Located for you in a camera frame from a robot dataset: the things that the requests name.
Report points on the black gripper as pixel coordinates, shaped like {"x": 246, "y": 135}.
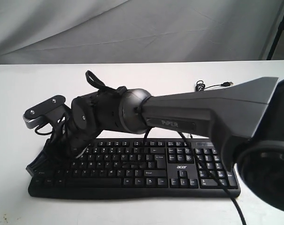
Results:
{"x": 62, "y": 146}

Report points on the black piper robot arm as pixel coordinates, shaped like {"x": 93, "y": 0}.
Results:
{"x": 245, "y": 124}

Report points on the black acer keyboard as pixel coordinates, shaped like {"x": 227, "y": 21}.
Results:
{"x": 126, "y": 168}

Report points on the grey backdrop cloth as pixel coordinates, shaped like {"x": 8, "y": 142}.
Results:
{"x": 136, "y": 31}

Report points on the black tripod stand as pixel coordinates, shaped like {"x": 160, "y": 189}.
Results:
{"x": 279, "y": 32}

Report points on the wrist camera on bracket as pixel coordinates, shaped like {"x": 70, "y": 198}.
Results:
{"x": 51, "y": 111}

